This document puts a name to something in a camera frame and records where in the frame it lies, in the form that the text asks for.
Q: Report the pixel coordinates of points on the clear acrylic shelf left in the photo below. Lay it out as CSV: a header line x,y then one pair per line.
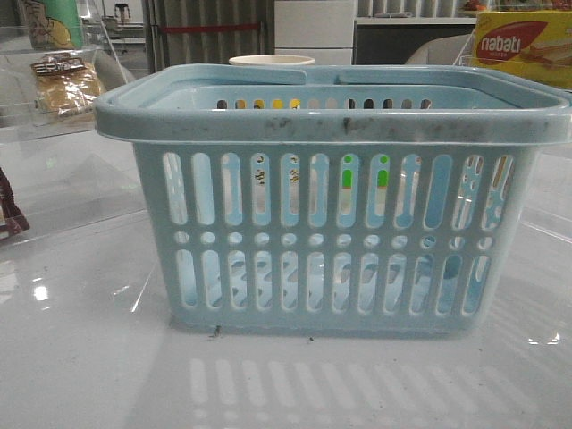
x,y
62,173

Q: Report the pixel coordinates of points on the packaged bread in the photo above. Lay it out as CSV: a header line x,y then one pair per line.
x,y
67,85

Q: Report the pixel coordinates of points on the yellow nabati wafer box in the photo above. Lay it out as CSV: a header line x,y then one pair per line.
x,y
538,26

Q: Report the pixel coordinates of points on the green and yellow snack bag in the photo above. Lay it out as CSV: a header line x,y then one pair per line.
x,y
53,24

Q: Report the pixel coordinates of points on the light blue plastic basket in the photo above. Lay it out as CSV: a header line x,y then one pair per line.
x,y
358,199

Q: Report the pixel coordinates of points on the white paper cup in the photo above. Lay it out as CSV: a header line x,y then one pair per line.
x,y
272,60

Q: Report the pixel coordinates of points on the dark red snack packet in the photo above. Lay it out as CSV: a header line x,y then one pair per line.
x,y
13,220

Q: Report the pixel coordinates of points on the white cabinet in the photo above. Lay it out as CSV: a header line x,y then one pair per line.
x,y
323,30

